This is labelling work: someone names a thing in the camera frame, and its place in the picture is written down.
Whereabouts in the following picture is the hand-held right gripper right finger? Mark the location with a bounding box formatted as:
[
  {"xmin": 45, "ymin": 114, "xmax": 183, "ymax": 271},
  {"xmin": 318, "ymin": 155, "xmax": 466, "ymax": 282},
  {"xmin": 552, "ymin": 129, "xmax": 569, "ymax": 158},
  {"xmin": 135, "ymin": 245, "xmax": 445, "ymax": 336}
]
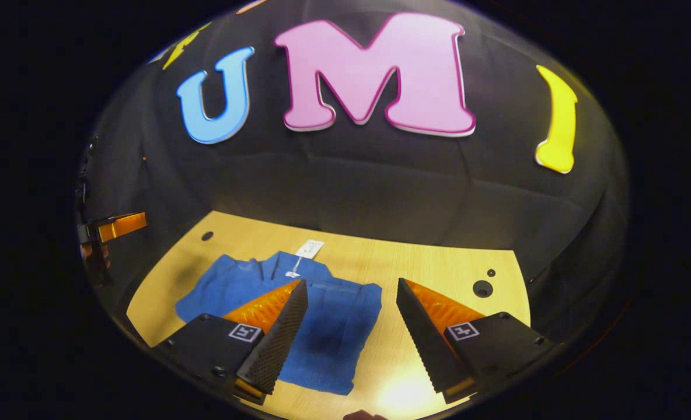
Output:
[{"xmin": 396, "ymin": 278, "xmax": 556, "ymax": 404}]

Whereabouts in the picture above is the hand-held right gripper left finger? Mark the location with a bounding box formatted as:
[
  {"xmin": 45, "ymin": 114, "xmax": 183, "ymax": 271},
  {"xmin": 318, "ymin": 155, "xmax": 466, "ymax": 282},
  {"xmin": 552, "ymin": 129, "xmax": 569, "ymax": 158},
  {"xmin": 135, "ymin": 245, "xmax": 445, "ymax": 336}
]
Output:
[{"xmin": 158, "ymin": 279, "xmax": 309, "ymax": 405}]

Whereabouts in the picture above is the blue button-up shirt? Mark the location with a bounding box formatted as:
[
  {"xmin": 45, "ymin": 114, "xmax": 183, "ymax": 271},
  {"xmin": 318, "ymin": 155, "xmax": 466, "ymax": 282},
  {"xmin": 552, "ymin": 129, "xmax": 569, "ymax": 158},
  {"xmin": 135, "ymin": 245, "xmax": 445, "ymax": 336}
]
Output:
[{"xmin": 175, "ymin": 239, "xmax": 383, "ymax": 396}]

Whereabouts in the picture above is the black backdrop cloth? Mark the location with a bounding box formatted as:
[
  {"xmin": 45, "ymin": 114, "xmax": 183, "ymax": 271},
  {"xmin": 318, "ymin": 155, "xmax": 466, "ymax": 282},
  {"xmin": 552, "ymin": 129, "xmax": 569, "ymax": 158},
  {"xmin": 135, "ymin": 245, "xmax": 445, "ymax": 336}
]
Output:
[{"xmin": 76, "ymin": 0, "xmax": 629, "ymax": 345}]

